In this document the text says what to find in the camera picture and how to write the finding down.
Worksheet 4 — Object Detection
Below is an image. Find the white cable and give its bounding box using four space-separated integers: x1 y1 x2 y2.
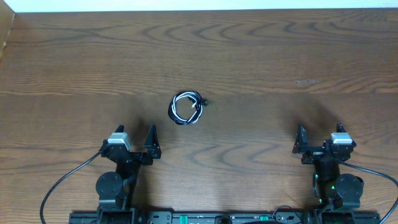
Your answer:
171 91 203 124

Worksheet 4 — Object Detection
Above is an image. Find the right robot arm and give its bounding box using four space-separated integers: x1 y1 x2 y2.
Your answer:
292 123 364 223

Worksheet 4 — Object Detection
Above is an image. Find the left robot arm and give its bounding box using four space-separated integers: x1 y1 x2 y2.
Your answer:
96 125 162 224

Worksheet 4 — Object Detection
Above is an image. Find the right camera black cable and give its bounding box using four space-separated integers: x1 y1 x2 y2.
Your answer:
340 160 398 224

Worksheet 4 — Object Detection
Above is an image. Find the camera black cable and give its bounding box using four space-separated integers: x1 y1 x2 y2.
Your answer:
39 151 102 224
340 160 398 224

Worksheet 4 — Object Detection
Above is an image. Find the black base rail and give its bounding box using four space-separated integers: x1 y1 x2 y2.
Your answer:
68 210 381 224

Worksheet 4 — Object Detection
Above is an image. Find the left camera black cable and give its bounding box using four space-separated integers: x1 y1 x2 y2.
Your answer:
39 151 102 224

